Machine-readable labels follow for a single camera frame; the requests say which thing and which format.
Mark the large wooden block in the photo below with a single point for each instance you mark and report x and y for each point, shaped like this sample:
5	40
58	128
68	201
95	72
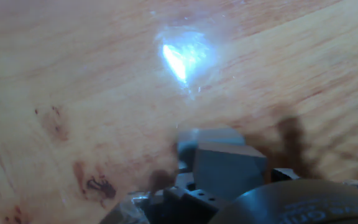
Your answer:
210	135

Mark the medium wooden block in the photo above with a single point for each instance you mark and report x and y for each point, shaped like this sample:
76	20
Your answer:
228	171

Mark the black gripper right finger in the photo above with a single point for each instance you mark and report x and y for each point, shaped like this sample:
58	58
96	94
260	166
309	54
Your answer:
284	175

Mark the glossy wooden board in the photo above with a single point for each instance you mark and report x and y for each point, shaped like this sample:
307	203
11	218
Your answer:
73	77

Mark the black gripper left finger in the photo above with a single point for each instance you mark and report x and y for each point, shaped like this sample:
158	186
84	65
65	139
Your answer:
185	208

